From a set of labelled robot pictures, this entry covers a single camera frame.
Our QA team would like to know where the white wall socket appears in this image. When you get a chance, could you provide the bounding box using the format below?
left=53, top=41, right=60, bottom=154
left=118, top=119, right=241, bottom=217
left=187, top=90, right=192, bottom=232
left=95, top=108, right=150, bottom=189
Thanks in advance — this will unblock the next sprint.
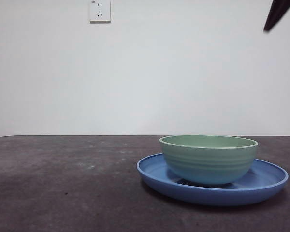
left=89, top=0, right=111, bottom=24

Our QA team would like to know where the blue round plate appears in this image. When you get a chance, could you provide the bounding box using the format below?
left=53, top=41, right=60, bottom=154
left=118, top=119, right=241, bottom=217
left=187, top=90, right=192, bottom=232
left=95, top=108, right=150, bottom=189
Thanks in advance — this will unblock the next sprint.
left=136, top=152, right=289, bottom=206

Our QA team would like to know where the green ribbed bowl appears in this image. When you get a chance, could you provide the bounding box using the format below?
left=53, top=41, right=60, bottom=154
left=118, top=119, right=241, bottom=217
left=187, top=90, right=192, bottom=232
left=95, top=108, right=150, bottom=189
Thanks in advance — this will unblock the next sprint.
left=159, top=134, right=259, bottom=186

